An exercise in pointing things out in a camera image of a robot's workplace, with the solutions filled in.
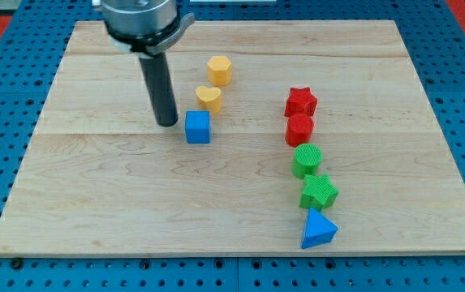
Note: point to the yellow heart block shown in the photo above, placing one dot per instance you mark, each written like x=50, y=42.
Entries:
x=209, y=99

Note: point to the red star block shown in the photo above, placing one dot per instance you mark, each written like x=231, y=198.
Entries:
x=300, y=101

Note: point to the green star block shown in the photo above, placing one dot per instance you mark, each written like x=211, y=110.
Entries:
x=318, y=192

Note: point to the blue cube block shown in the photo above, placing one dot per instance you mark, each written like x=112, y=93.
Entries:
x=197, y=127

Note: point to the light wooden board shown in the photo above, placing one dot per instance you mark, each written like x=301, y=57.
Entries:
x=100, y=179

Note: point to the red cylinder block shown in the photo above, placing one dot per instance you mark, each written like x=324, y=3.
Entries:
x=298, y=129

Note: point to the green cylinder block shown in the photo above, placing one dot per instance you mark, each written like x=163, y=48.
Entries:
x=306, y=160

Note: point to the yellow hexagon block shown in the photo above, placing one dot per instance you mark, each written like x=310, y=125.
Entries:
x=219, y=70

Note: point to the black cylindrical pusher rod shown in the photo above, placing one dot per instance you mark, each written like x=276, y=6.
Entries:
x=156, y=75

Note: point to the blue triangle block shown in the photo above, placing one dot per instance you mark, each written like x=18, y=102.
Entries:
x=318, y=229

